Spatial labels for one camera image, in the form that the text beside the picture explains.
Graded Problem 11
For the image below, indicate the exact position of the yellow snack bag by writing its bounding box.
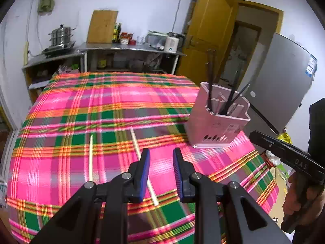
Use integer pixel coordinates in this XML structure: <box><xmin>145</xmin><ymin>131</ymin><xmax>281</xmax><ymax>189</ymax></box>
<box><xmin>278</xmin><ymin>132</ymin><xmax>293</xmax><ymax>145</ymax></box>

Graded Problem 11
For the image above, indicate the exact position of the steel steamer pot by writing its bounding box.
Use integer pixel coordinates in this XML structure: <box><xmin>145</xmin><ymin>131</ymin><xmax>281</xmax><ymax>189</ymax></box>
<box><xmin>48</xmin><ymin>25</ymin><xmax>76</xmax><ymax>47</ymax></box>

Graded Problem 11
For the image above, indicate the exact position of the bundle of black chopsticks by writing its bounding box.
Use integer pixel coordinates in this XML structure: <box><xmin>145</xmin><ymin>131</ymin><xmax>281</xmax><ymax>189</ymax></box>
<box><xmin>206</xmin><ymin>49</ymin><xmax>252</xmax><ymax>115</ymax></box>

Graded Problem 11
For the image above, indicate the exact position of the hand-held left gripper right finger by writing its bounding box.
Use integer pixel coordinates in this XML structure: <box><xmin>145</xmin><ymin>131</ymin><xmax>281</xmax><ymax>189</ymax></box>
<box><xmin>173</xmin><ymin>147</ymin><xmax>292</xmax><ymax>244</ymax></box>

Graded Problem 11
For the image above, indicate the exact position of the low metal stove table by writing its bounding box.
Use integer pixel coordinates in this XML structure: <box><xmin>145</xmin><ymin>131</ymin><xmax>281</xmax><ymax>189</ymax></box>
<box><xmin>22</xmin><ymin>51</ymin><xmax>85</xmax><ymax>102</ymax></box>

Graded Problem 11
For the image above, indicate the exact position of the person's right hand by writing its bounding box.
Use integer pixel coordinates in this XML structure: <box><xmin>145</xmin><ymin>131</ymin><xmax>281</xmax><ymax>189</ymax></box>
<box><xmin>282</xmin><ymin>171</ymin><xmax>325</xmax><ymax>219</ymax></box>

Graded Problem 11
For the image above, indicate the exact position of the metal kitchen counter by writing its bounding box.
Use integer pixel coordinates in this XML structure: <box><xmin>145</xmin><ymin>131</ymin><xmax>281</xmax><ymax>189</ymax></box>
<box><xmin>76</xmin><ymin>42</ymin><xmax>187</xmax><ymax>75</ymax></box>

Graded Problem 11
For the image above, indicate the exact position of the white electric kettle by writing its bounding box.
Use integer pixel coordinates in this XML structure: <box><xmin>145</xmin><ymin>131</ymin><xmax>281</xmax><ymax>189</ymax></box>
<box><xmin>164</xmin><ymin>32</ymin><xmax>185</xmax><ymax>54</ymax></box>

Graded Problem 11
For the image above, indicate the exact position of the pink utensil holder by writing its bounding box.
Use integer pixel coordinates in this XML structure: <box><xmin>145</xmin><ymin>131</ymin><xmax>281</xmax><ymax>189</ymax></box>
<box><xmin>186</xmin><ymin>81</ymin><xmax>252</xmax><ymax>149</ymax></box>

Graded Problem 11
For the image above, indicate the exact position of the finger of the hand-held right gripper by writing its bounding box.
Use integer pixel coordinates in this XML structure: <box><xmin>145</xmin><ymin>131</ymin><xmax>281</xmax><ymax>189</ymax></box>
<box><xmin>249</xmin><ymin>130</ymin><xmax>288</xmax><ymax>159</ymax></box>

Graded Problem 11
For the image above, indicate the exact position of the wooden chopstick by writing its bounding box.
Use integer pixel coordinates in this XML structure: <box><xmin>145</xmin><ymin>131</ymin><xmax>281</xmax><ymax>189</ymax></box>
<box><xmin>89</xmin><ymin>135</ymin><xmax>94</xmax><ymax>183</ymax></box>
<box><xmin>129</xmin><ymin>127</ymin><xmax>160</xmax><ymax>207</ymax></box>

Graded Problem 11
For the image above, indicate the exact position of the silver refrigerator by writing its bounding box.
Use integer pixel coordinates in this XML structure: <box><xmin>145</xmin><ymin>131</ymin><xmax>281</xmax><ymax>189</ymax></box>
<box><xmin>247</xmin><ymin>32</ymin><xmax>318</xmax><ymax>135</ymax></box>

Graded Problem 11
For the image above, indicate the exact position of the yellow door frame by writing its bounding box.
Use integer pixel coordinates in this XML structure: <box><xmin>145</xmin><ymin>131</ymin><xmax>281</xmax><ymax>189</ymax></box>
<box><xmin>237</xmin><ymin>0</ymin><xmax>284</xmax><ymax>87</ymax></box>

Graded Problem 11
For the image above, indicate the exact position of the pink plaid tablecloth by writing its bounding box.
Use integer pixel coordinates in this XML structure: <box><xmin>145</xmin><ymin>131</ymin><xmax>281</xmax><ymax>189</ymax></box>
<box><xmin>6</xmin><ymin>72</ymin><xmax>280</xmax><ymax>244</ymax></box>

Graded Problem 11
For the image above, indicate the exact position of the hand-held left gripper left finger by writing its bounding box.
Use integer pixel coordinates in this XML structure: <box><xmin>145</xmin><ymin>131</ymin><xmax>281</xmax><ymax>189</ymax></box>
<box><xmin>30</xmin><ymin>148</ymin><xmax>151</xmax><ymax>244</ymax></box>

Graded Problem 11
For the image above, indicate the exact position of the wooden cutting board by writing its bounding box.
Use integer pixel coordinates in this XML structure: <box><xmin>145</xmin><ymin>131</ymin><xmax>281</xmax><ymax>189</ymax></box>
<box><xmin>86</xmin><ymin>10</ymin><xmax>118</xmax><ymax>44</ymax></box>

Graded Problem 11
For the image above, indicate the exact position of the black induction cooker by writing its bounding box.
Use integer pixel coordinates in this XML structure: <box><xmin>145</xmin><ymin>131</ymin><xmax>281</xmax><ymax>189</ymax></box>
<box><xmin>41</xmin><ymin>41</ymin><xmax>77</xmax><ymax>56</ymax></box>

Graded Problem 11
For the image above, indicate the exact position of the yellow wooden door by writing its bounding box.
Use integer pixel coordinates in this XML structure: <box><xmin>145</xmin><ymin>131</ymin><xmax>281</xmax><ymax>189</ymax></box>
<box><xmin>176</xmin><ymin>0</ymin><xmax>239</xmax><ymax>93</ymax></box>

